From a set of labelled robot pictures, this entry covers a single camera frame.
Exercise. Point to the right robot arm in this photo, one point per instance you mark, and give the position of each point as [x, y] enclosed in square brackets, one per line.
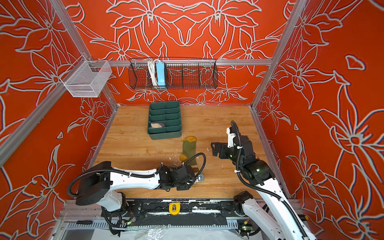
[277, 219]

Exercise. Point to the clear plastic wall bin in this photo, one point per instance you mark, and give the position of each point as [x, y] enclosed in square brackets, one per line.
[84, 81]

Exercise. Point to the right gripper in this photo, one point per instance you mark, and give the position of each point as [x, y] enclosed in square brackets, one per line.
[225, 146]

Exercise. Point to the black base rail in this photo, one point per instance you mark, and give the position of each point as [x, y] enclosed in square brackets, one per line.
[200, 213]

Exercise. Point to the green compartment tray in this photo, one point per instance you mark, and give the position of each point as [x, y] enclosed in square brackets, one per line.
[168, 113]

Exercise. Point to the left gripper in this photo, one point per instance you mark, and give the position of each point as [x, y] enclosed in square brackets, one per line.
[186, 186]

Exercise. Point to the light blue box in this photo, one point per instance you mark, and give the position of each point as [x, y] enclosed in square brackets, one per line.
[160, 66]

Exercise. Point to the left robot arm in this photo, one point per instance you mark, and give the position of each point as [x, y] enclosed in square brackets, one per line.
[103, 185]

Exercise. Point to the green striped sock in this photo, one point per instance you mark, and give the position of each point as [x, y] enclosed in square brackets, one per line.
[189, 148]

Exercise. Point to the black wire wall basket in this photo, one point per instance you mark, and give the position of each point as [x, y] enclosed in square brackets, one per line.
[181, 74]

